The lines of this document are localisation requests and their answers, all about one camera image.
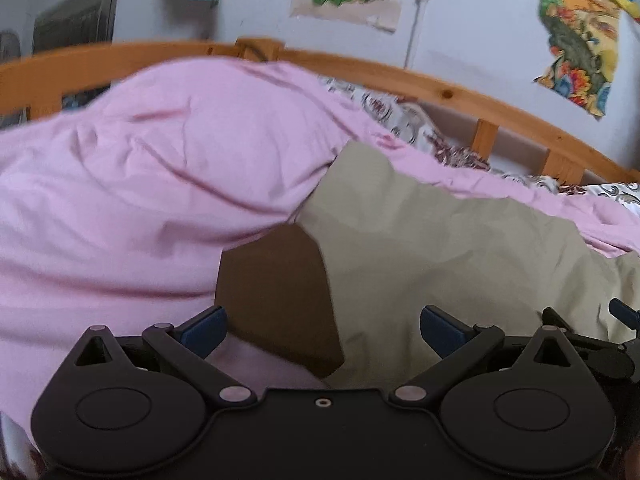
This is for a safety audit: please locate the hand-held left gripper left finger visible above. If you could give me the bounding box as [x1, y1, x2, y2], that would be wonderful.
[64, 305, 257, 407]

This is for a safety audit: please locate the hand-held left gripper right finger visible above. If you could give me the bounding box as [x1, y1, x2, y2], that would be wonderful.
[389, 305, 583, 407]

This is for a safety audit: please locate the colourful landscape wall poster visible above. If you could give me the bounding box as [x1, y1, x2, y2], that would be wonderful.
[534, 0, 624, 119]

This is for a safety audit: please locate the olive beige brown hooded jacket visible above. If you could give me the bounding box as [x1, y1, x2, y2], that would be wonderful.
[215, 140, 640, 391]

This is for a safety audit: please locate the dark framed picture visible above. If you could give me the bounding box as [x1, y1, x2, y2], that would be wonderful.
[32, 0, 122, 57]

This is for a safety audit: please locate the wooden bed frame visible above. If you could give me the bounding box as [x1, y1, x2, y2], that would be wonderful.
[0, 37, 640, 191]

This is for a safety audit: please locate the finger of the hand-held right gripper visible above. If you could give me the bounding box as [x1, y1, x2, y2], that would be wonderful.
[541, 306, 603, 353]
[608, 298, 640, 333]

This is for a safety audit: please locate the pink blanket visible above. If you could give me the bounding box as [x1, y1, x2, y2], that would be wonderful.
[0, 57, 640, 441]

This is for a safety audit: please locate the white wall pipe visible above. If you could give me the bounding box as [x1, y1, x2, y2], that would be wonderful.
[404, 0, 432, 69]

